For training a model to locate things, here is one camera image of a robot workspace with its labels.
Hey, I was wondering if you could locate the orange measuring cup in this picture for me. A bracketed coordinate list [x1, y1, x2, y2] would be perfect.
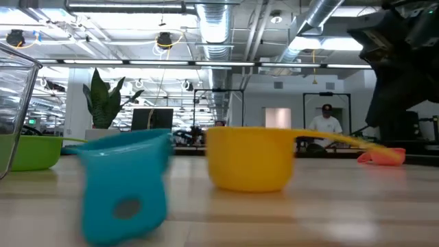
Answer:
[356, 148, 407, 167]

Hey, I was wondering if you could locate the black computer monitor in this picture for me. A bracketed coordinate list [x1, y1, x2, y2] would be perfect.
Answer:
[131, 108, 174, 131]

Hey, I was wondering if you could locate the black gantry frame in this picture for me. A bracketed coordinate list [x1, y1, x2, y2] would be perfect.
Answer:
[193, 88, 245, 138]
[302, 91, 353, 138]

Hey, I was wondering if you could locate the green snake plant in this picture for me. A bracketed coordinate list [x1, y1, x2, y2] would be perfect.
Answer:
[82, 67, 145, 130]

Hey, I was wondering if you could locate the light blue measuring cup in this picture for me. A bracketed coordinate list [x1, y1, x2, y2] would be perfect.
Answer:
[77, 128, 172, 246]

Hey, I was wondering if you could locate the silver ventilation duct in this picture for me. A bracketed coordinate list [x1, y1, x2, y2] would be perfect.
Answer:
[274, 0, 346, 66]
[195, 0, 237, 121]

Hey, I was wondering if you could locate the white plant pot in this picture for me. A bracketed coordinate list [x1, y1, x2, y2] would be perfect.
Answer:
[84, 128, 120, 141]

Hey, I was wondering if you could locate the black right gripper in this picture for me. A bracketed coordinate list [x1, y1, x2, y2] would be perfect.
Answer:
[346, 0, 439, 128]

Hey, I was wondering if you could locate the clear plastic basket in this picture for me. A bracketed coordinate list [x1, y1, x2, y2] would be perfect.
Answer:
[0, 43, 44, 180]

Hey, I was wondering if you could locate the long ceiling light bar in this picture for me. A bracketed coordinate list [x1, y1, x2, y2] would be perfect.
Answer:
[36, 59, 373, 69]

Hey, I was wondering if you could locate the green measuring cup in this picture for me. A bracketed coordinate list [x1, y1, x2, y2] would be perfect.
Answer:
[0, 134, 88, 172]

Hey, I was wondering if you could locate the yellow measuring cup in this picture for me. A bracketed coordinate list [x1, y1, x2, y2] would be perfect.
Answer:
[205, 126, 404, 193]

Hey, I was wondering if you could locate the black hanging cable reel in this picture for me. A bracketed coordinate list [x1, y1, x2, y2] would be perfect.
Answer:
[5, 29, 25, 48]
[156, 32, 174, 49]

